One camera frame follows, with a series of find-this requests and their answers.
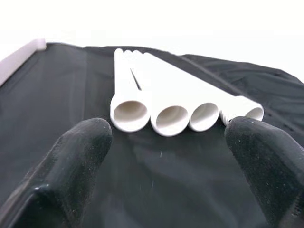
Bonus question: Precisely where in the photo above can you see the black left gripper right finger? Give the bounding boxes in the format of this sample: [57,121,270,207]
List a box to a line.
[224,116,304,228]

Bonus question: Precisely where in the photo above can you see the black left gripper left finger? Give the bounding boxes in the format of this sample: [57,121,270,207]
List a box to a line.
[0,118,113,228]

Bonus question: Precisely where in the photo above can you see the white tapered table leg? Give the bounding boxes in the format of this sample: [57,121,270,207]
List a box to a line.
[130,49,220,133]
[141,52,265,126]
[122,49,190,138]
[110,48,151,133]

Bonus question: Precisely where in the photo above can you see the black table cloth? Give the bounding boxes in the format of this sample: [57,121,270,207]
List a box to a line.
[0,42,304,228]

